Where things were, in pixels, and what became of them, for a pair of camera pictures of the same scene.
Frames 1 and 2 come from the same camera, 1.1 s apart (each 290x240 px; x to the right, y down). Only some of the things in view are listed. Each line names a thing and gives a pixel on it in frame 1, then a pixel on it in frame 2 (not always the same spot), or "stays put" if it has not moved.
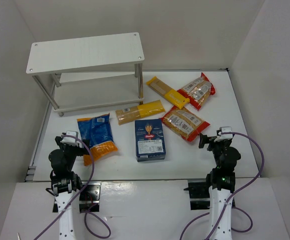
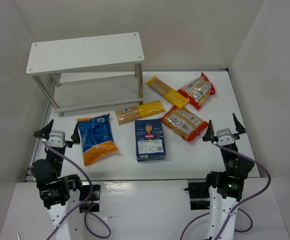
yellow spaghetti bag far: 167,92 stays put
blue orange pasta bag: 97,130 stays put
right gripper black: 210,141 to 236,135
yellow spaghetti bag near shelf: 125,114 stays put
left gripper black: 66,146 to 68,143
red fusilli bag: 184,123 stays put
